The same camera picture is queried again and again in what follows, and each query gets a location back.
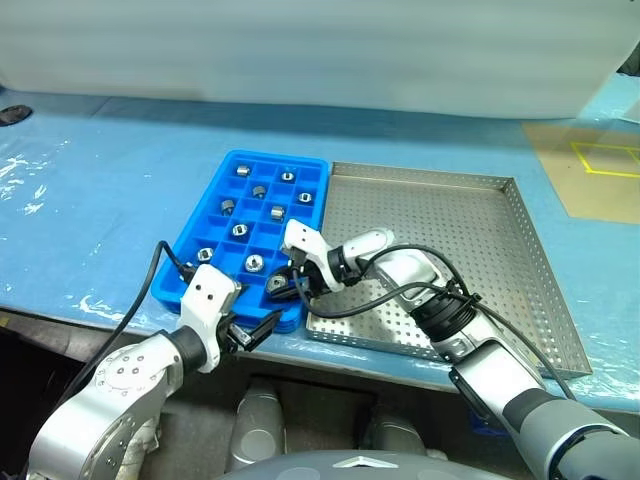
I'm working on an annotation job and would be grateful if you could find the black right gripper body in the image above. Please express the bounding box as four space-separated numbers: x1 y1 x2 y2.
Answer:
287 248 329 304

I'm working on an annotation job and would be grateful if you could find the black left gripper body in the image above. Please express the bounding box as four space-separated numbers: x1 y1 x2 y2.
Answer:
217 313 241 354

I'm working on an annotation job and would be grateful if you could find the blue compartment tray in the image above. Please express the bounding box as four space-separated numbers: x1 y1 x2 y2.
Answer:
149 148 330 334

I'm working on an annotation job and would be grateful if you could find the perforated steel tray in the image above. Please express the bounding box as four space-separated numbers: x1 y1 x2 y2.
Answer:
303 160 594 379

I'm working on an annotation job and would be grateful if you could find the grey rounded robot leg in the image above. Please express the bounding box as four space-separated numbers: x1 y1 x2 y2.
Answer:
232 382 287 472
358 412 429 457

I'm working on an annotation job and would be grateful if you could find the grey robot torso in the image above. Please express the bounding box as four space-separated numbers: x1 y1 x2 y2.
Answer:
219 448 524 480

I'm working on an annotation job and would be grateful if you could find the brown translucent mat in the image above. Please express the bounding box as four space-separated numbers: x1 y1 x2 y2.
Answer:
522 121 640 225

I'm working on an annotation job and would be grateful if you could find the small dark flat object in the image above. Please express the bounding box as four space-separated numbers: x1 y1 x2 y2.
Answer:
0 104 34 127

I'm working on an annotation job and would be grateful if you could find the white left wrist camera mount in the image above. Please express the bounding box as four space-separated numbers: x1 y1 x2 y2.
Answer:
179 264 245 374

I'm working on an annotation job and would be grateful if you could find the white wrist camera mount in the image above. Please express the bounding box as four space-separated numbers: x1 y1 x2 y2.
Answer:
179 264 245 374
280 218 347 294

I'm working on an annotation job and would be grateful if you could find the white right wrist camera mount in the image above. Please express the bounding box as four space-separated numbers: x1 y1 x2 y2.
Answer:
280 218 347 294

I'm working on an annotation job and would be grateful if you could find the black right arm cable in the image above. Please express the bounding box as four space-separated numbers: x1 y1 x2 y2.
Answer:
289 243 576 401

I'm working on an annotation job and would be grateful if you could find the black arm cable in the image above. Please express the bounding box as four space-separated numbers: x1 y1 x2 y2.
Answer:
59 240 199 401
289 243 576 401

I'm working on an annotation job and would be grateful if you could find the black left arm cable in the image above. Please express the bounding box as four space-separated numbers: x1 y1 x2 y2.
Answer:
59 240 199 401

